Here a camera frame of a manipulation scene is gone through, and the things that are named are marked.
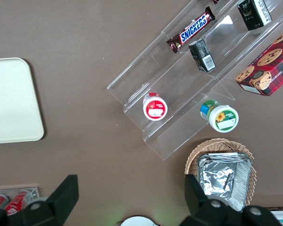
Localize small black carton box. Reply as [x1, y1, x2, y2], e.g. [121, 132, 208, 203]
[237, 0, 273, 32]
[188, 39, 217, 73]

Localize clear acrylic tiered shelf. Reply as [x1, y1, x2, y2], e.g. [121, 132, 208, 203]
[106, 0, 283, 161]

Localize red lid yogurt cup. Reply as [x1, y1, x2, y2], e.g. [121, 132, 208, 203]
[142, 92, 168, 121]

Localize red tartan cookie box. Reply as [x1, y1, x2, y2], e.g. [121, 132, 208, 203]
[234, 23, 283, 97]

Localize clear acrylic bottle rack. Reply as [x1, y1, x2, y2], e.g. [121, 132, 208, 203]
[0, 187, 41, 214]

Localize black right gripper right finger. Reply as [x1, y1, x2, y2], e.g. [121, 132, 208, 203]
[185, 174, 243, 226]

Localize foil-wrapped food pack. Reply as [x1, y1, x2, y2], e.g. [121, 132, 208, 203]
[199, 160, 238, 202]
[197, 152, 253, 212]

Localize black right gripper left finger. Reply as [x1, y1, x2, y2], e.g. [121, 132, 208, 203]
[18, 174, 79, 226]

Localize light wicker basket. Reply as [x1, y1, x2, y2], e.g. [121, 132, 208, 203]
[184, 138, 258, 208]

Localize green lid yogurt cup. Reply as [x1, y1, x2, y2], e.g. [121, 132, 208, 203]
[200, 99, 240, 133]

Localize beige plastic tray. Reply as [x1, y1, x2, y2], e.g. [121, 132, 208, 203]
[0, 57, 45, 145]

